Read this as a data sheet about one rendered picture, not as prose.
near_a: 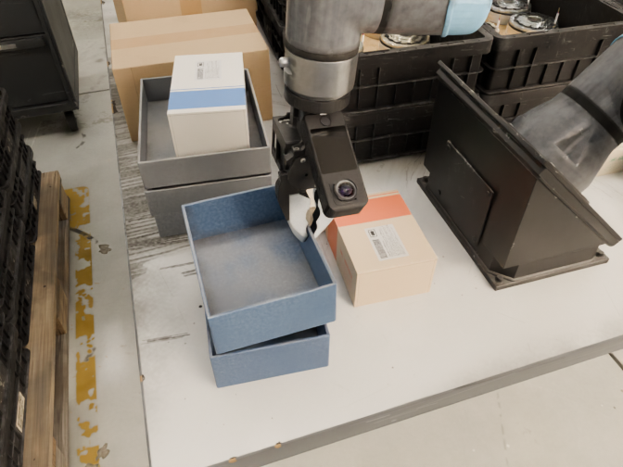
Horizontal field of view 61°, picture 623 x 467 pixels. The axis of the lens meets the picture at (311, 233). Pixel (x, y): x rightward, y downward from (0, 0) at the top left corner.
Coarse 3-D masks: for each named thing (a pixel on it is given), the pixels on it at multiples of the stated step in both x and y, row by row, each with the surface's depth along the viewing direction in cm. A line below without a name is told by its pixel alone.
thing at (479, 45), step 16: (480, 32) 93; (400, 48) 88; (416, 48) 88; (432, 48) 88; (448, 48) 89; (464, 48) 90; (480, 48) 91; (368, 64) 87; (384, 64) 88; (400, 64) 89
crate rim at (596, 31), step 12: (600, 0) 104; (600, 24) 95; (612, 24) 95; (504, 36) 91; (516, 36) 91; (528, 36) 92; (540, 36) 92; (552, 36) 93; (564, 36) 94; (576, 36) 94; (588, 36) 95; (600, 36) 96; (612, 36) 96; (492, 48) 93; (504, 48) 92; (516, 48) 93
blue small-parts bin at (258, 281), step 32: (256, 192) 73; (192, 224) 73; (224, 224) 75; (256, 224) 77; (224, 256) 73; (256, 256) 72; (288, 256) 72; (320, 256) 63; (224, 288) 68; (256, 288) 68; (288, 288) 68; (320, 288) 60; (224, 320) 58; (256, 320) 60; (288, 320) 62; (320, 320) 64
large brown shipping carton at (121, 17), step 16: (128, 0) 114; (144, 0) 115; (160, 0) 117; (176, 0) 118; (192, 0) 119; (208, 0) 121; (224, 0) 122; (240, 0) 123; (128, 16) 116; (144, 16) 117; (160, 16) 119; (176, 16) 120
